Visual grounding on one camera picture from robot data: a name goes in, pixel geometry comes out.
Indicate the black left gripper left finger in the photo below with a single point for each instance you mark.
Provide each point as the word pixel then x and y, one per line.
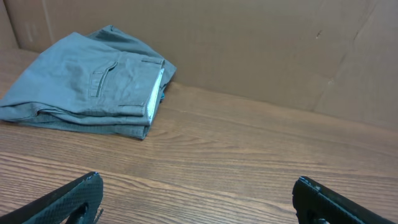
pixel 74 203

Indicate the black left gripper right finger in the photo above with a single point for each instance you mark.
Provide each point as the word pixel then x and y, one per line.
pixel 314 203

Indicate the folded grey trousers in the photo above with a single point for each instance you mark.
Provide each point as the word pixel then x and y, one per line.
pixel 107 82

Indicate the brown cardboard backboard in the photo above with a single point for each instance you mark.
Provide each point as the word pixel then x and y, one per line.
pixel 336 57

